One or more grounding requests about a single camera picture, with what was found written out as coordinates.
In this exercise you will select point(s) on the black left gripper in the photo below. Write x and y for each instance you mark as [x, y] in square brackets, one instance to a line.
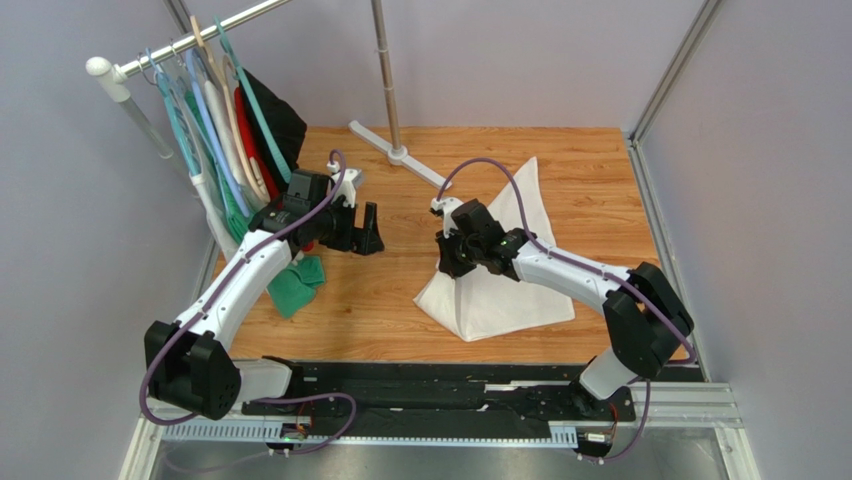
[363, 241]

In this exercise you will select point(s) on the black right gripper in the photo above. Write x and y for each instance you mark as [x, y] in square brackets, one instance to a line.
[454, 254]

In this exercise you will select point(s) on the white cloth napkin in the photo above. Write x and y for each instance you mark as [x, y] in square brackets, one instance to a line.
[481, 305]

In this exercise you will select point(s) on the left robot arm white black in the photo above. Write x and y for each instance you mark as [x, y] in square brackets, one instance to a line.
[188, 361]

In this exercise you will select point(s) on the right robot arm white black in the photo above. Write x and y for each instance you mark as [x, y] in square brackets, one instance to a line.
[646, 320]

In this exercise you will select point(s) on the green hanging garment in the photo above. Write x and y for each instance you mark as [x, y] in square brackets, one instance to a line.
[290, 285]

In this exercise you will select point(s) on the red hanging garment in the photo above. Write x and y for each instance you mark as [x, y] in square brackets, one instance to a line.
[288, 128]

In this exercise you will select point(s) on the white hanging garment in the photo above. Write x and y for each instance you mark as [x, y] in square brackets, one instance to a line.
[220, 209]

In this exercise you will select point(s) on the black hanging garment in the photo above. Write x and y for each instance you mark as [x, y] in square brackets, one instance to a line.
[278, 131]

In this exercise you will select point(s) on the blue plastic hanger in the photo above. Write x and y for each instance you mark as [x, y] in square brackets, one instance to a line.
[197, 80]

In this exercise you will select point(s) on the light teal plastic hanger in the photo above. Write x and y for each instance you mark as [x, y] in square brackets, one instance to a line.
[178, 121]

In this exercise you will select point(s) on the wooden hanger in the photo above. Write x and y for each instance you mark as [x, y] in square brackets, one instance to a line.
[243, 170]

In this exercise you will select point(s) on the white clothes rack stand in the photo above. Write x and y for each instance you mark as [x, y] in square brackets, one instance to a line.
[334, 59]

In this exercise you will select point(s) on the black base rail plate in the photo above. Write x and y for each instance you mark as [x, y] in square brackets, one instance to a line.
[515, 400]

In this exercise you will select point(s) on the aluminium frame rail right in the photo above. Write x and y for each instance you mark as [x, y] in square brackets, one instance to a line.
[639, 139]

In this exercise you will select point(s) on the aluminium frame rail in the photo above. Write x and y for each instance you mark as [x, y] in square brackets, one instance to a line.
[639, 139]
[160, 336]

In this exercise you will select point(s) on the white slotted cable duct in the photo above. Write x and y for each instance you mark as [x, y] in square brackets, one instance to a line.
[274, 431]

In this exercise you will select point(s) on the aluminium frame rail left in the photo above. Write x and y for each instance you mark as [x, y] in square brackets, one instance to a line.
[160, 336]

